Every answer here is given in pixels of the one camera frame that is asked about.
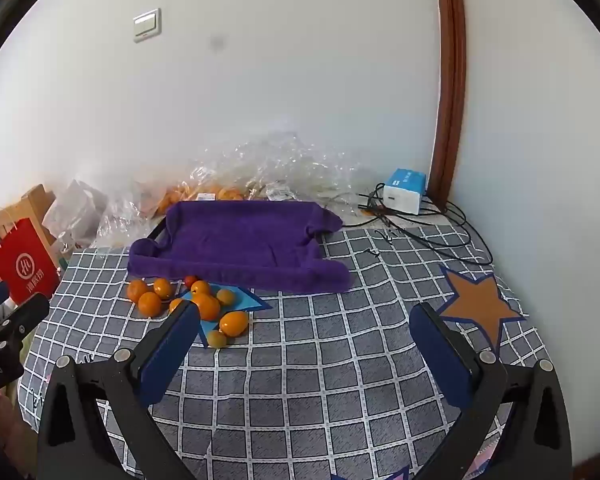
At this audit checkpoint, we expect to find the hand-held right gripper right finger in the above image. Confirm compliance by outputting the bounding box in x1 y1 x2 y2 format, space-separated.
409 302 573 480

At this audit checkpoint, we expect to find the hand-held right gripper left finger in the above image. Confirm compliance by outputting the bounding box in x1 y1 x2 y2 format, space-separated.
36 300 203 480

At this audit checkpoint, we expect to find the black tray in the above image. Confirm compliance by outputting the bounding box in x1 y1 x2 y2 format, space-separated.
142 217 171 243

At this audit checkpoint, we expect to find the purple towel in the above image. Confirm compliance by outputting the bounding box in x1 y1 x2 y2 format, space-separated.
128 200 353 295

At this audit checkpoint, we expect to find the pale green cloth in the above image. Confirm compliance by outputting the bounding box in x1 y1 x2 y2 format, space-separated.
17 327 43 376

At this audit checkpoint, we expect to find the red paper bag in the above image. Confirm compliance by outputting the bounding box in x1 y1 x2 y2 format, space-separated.
0 207 61 306

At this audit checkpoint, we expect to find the clear plastic bottle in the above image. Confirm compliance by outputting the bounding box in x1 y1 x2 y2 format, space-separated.
55 232 78 266

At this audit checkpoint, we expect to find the wooden board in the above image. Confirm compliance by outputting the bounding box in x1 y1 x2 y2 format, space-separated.
0 184 63 266

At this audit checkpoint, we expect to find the white plastic bag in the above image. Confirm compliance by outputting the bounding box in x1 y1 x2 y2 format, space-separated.
42 180 108 241

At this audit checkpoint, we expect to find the grey checked blanket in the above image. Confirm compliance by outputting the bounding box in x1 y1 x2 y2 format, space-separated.
17 220 538 480

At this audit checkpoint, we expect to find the small clear plastic bag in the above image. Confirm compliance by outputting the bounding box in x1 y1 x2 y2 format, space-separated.
96 180 181 248

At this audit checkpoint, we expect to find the bagged orange pile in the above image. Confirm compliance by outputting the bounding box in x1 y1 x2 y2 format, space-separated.
152 183 246 218

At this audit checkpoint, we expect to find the blue and white tissue pack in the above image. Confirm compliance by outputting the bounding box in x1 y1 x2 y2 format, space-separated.
383 169 427 215

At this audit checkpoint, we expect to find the large clear plastic bag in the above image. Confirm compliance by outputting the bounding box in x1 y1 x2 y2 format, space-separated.
190 130 376 211

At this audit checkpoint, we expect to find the black cable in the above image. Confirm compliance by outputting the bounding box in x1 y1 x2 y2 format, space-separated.
357 182 396 221
380 200 495 267

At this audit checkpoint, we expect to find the brown wooden door frame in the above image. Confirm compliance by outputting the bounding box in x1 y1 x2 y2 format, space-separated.
426 0 467 201

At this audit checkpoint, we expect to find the white wall switch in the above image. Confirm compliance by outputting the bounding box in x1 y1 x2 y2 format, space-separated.
132 8 162 43

